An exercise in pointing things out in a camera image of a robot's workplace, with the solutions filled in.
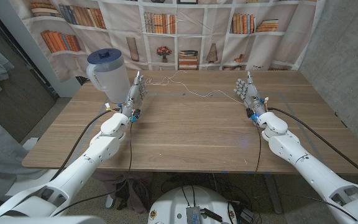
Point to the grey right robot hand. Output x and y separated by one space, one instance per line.
251 95

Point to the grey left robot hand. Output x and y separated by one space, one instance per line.
134 96

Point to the translucent pitcher with blue lid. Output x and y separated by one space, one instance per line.
113 81

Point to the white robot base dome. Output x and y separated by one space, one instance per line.
172 205

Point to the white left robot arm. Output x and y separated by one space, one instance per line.
82 165

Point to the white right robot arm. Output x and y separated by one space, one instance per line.
306 161

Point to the grey tape outline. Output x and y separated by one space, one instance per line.
166 93

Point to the printed bookshelf backdrop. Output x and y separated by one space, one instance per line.
197 31

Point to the grey metal table leg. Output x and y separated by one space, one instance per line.
273 193

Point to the white floor platform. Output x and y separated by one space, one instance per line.
30 143

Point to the silver finned box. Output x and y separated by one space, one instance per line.
193 215

